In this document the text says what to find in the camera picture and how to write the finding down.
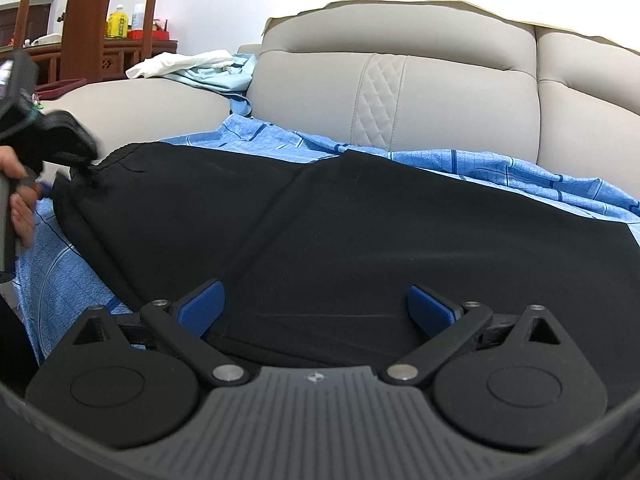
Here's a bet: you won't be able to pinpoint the wooden cabinet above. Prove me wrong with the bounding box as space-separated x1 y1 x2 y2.
0 0 179 99

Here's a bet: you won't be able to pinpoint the yellow bottle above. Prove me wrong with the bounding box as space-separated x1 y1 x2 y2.
106 4 130 39

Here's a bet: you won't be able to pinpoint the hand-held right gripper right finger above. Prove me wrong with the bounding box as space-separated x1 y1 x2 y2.
384 284 576 387

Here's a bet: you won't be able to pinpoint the black pants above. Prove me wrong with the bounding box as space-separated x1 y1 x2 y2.
50 141 637 369

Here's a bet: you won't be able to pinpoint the light blue cloth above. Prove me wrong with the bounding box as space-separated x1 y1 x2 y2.
167 53 259 117

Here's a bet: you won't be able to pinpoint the curved wooden frame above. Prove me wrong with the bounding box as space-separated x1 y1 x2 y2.
12 0 166 84

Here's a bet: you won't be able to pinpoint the person's left hand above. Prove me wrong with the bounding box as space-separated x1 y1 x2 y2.
0 147 40 251

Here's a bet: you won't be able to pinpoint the beige padded bed side rail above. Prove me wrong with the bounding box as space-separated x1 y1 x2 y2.
36 76 234 159

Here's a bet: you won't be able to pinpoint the white cloth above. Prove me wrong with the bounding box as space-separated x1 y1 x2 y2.
125 49 236 80

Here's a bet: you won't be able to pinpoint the blue checked bed sheet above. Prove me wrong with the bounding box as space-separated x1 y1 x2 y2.
15 112 640 363

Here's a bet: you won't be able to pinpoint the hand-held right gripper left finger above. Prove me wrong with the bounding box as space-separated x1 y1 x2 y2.
65 280 251 389

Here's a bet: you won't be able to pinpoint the dark red tray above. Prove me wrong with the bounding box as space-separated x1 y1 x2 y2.
33 78 87 101

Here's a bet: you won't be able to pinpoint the beige padded headboard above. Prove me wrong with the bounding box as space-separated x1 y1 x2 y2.
235 0 640 196

